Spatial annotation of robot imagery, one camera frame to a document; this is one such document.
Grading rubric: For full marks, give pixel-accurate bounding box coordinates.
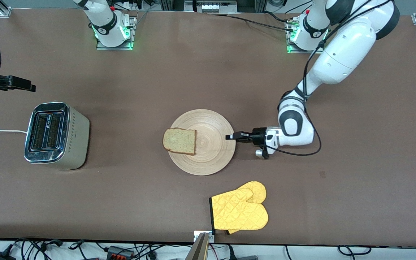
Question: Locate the round wooden plate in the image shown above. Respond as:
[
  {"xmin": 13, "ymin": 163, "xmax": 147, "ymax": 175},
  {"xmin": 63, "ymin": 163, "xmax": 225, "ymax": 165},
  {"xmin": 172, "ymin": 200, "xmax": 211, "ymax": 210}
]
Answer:
[{"xmin": 167, "ymin": 109, "xmax": 236, "ymax": 176}]

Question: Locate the brown bread slice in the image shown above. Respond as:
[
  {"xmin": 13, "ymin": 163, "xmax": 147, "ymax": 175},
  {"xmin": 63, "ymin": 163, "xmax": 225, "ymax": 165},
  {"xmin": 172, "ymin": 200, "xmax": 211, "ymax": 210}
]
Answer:
[{"xmin": 162, "ymin": 127, "xmax": 197, "ymax": 156}]

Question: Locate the silver beige two-slot toaster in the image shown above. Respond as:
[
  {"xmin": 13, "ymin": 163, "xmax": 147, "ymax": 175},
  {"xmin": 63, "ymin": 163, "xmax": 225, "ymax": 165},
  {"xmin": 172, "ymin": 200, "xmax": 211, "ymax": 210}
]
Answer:
[{"xmin": 24, "ymin": 102, "xmax": 90, "ymax": 171}]

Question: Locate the yellow quilted oven mitt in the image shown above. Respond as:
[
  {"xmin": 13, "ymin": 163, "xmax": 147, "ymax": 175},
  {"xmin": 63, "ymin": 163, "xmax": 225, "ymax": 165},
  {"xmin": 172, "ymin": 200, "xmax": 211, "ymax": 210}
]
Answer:
[{"xmin": 209, "ymin": 181, "xmax": 269, "ymax": 235}]

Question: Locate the white power strip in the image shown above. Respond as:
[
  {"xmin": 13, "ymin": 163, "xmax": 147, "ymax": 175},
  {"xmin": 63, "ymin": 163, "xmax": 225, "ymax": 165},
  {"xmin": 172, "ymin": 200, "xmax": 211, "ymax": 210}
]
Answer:
[{"xmin": 194, "ymin": 0, "xmax": 238, "ymax": 13}]

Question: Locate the black orange connector block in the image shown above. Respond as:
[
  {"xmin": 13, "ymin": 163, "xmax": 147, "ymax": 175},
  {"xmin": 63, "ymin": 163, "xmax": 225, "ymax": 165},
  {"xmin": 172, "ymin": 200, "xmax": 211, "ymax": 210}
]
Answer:
[{"xmin": 106, "ymin": 246, "xmax": 135, "ymax": 259}]

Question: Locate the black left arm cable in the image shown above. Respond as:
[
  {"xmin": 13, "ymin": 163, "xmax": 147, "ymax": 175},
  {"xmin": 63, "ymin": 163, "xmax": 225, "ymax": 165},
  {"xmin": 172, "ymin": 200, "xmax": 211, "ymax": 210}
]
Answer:
[{"xmin": 265, "ymin": 0, "xmax": 396, "ymax": 157}]

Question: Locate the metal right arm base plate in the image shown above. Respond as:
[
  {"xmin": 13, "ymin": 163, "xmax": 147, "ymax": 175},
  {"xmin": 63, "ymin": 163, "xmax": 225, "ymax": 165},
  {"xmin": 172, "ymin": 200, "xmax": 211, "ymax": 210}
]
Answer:
[{"xmin": 96, "ymin": 16, "xmax": 135, "ymax": 51}]

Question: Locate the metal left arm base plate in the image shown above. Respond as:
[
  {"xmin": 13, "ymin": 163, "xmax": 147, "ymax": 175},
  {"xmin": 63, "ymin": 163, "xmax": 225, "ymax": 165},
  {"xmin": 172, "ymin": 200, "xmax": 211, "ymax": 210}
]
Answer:
[{"xmin": 286, "ymin": 18, "xmax": 325, "ymax": 54}]

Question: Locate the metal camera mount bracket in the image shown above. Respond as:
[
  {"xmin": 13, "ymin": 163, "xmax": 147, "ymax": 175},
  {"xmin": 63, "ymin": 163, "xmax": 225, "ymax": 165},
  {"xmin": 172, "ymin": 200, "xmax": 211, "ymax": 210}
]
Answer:
[{"xmin": 194, "ymin": 230, "xmax": 215, "ymax": 243}]

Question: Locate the long black table cable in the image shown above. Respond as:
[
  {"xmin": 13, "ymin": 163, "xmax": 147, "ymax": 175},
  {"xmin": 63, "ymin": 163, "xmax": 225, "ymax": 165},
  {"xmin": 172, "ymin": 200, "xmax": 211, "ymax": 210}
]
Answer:
[{"xmin": 208, "ymin": 13, "xmax": 295, "ymax": 32}]

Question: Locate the tan camera mount bar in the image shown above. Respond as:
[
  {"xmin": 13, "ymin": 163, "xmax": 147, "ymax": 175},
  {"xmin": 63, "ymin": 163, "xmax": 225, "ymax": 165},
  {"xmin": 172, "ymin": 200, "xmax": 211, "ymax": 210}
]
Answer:
[{"xmin": 185, "ymin": 233, "xmax": 210, "ymax": 260}]

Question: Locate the black looped floor cable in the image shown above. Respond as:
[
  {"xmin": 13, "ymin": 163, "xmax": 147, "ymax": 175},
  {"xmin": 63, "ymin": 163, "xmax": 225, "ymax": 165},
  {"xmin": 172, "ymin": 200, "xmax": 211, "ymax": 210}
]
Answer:
[{"xmin": 338, "ymin": 245, "xmax": 372, "ymax": 257}]

